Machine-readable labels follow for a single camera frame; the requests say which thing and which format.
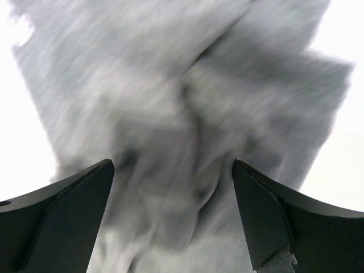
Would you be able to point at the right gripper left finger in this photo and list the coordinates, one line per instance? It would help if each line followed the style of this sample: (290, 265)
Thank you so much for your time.
(54, 229)

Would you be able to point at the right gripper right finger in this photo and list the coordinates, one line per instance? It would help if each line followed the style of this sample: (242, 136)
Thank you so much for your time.
(287, 231)

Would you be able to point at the grey t shirt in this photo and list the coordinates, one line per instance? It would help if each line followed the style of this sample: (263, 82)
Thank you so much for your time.
(173, 92)

